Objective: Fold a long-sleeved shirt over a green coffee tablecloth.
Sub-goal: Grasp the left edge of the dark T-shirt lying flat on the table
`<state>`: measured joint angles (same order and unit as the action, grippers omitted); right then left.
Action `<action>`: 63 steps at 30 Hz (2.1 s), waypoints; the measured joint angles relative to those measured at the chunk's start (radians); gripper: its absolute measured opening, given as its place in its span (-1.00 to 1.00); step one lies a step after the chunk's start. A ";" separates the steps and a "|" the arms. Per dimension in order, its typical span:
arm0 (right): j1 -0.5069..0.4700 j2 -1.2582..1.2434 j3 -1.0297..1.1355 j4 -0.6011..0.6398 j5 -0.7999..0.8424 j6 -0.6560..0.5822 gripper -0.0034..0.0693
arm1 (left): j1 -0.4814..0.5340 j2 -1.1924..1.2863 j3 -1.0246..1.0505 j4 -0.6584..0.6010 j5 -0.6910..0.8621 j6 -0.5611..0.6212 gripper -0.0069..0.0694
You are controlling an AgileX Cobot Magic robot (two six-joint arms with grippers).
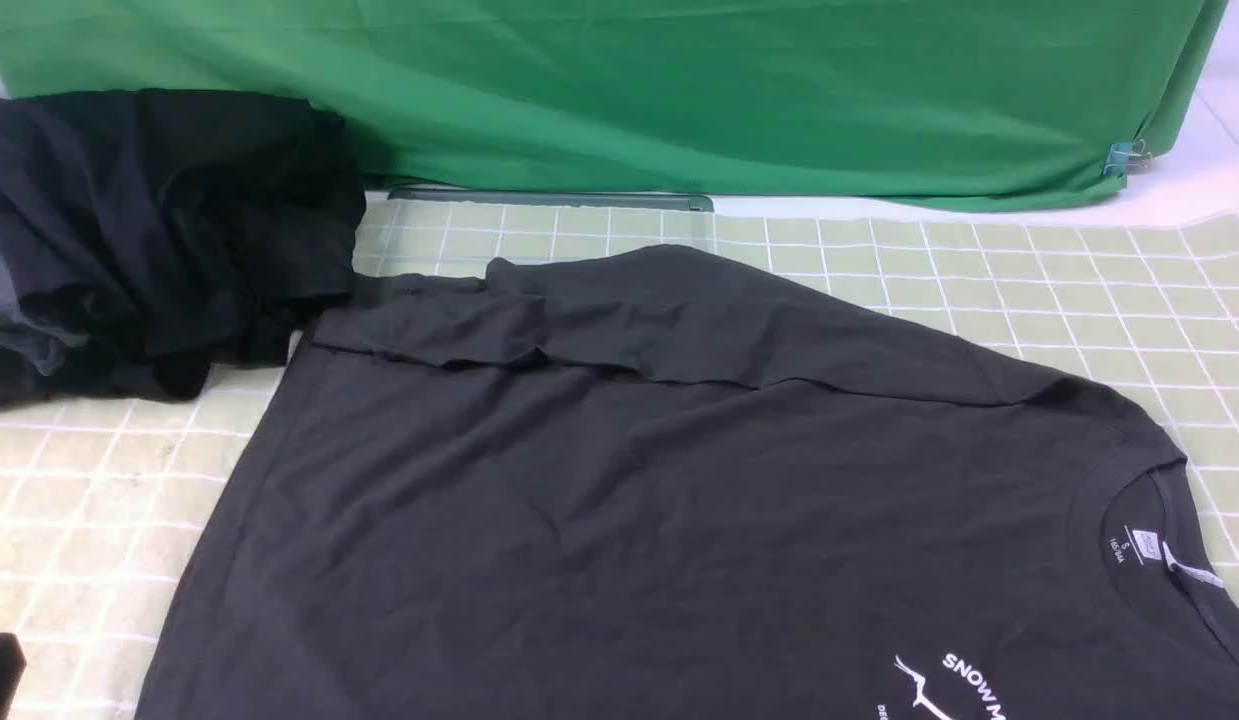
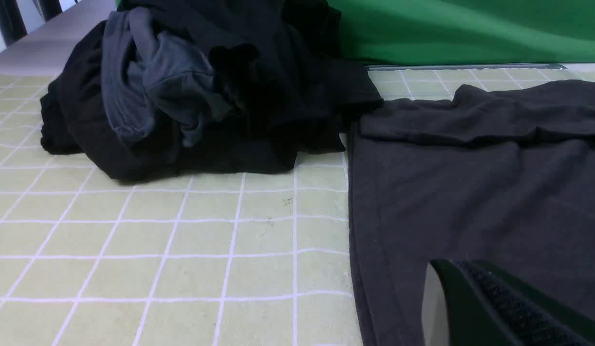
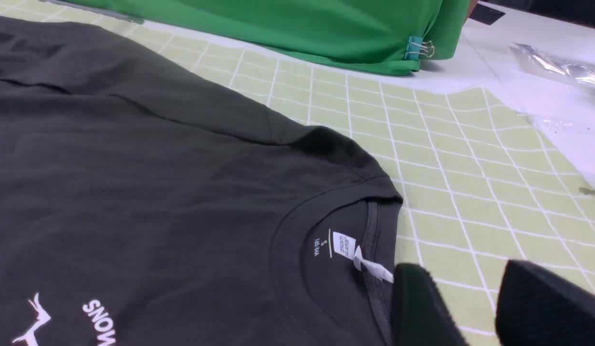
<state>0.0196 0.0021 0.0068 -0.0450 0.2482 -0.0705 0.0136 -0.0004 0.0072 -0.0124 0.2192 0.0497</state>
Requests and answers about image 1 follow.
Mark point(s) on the dark gray long-sleeve shirt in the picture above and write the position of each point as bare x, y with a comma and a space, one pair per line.
666, 485

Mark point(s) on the green backdrop cloth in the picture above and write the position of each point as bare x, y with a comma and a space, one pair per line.
950, 105

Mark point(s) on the pile of black clothes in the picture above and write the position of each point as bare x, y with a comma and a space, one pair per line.
148, 235

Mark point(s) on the blue binder clip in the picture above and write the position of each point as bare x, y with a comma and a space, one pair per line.
1126, 158

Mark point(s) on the light green checkered tablecloth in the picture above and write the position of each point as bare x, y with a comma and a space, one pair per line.
101, 501

